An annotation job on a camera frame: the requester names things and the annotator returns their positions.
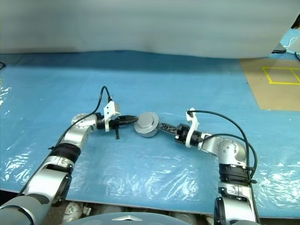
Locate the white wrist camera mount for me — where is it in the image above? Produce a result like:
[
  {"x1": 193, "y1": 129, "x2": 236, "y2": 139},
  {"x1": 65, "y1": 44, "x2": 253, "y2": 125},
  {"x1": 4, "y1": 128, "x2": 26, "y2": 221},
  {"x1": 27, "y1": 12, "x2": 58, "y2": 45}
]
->
[
  {"x1": 103, "y1": 101, "x2": 121, "y2": 132},
  {"x1": 186, "y1": 107, "x2": 200, "y2": 148}
]

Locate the silver finned motor lid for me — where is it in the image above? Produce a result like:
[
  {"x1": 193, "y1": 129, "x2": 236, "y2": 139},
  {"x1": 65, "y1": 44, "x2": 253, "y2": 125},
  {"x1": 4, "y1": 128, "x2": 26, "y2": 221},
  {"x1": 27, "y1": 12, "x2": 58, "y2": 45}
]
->
[{"x1": 137, "y1": 112, "x2": 160, "y2": 132}]

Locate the blue plastic table sheet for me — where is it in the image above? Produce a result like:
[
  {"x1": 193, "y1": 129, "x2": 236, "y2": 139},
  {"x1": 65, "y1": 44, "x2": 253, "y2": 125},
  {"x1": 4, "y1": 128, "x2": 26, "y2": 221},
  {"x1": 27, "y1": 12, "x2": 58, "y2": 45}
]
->
[{"x1": 0, "y1": 28, "x2": 300, "y2": 213}]

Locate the brown cardboard sheet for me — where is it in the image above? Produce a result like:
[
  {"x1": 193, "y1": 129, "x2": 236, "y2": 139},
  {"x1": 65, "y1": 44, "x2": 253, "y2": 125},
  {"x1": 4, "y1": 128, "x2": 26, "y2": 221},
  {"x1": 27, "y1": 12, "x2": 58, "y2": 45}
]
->
[{"x1": 240, "y1": 58, "x2": 300, "y2": 111}]

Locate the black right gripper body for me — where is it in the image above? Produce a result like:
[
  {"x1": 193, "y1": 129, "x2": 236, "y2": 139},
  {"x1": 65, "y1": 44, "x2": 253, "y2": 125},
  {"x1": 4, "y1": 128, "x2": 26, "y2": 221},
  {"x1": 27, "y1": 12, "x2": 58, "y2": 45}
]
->
[{"x1": 174, "y1": 123, "x2": 190, "y2": 145}]

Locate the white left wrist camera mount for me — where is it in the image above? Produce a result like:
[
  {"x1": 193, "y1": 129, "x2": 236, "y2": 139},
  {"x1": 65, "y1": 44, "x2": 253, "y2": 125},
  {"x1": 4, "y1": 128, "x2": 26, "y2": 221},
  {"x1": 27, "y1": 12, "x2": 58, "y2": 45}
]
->
[{"x1": 103, "y1": 101, "x2": 121, "y2": 132}]

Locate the grey cylinder under table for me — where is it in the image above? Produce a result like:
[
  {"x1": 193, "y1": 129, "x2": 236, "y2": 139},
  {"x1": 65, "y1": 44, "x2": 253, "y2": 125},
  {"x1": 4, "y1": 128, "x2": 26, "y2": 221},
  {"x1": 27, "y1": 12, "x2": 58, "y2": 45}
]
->
[
  {"x1": 98, "y1": 204, "x2": 125, "y2": 214},
  {"x1": 171, "y1": 210, "x2": 197, "y2": 222}
]

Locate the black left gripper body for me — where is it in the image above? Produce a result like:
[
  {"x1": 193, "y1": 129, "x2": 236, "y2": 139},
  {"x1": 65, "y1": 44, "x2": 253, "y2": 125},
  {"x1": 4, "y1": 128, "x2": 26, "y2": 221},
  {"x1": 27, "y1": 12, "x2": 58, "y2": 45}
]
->
[{"x1": 109, "y1": 116, "x2": 123, "y2": 141}]

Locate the dark flat background device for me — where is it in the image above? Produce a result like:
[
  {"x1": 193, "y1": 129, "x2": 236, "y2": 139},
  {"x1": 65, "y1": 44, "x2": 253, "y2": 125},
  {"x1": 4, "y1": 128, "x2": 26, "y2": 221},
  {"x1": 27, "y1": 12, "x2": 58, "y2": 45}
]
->
[{"x1": 271, "y1": 43, "x2": 286, "y2": 53}]

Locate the white rounded part under table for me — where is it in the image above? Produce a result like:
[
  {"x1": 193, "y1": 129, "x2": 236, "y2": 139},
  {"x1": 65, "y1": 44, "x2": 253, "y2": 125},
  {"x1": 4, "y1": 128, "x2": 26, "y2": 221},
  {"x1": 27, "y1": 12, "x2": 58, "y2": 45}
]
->
[{"x1": 64, "y1": 202, "x2": 83, "y2": 221}]

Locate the white background cable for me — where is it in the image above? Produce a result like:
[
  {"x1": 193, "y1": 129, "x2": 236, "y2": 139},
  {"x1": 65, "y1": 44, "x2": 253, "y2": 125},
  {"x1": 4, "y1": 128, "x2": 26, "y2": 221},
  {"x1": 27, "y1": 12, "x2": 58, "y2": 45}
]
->
[{"x1": 282, "y1": 37, "x2": 296, "y2": 47}]

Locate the grey robot torso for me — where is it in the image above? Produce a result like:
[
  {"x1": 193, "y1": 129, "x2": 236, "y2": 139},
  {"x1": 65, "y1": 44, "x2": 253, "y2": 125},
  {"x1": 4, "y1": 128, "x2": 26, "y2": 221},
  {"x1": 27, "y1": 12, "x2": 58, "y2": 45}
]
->
[{"x1": 77, "y1": 212, "x2": 179, "y2": 225}]

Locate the white foam backdrop sheet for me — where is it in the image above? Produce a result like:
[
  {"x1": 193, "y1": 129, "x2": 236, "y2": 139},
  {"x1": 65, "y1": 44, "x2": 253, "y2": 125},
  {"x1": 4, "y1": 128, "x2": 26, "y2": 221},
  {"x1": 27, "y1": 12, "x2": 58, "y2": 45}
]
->
[{"x1": 0, "y1": 0, "x2": 300, "y2": 59}]

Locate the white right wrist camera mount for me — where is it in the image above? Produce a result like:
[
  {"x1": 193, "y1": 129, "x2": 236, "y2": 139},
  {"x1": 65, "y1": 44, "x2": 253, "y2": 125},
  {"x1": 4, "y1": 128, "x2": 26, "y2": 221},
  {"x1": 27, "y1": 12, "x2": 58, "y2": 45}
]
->
[{"x1": 186, "y1": 107, "x2": 200, "y2": 148}]

